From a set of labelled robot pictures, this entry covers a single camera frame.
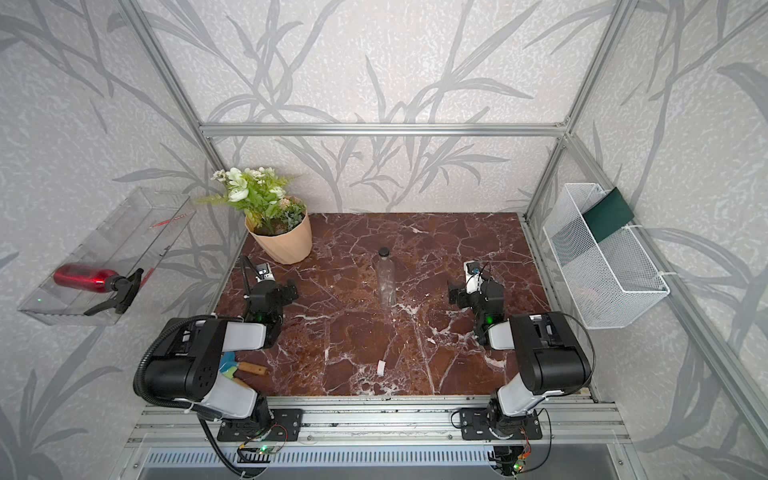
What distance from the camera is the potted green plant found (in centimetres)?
88

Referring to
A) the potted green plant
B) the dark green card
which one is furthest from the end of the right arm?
the potted green plant

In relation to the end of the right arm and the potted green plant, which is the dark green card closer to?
the end of the right arm
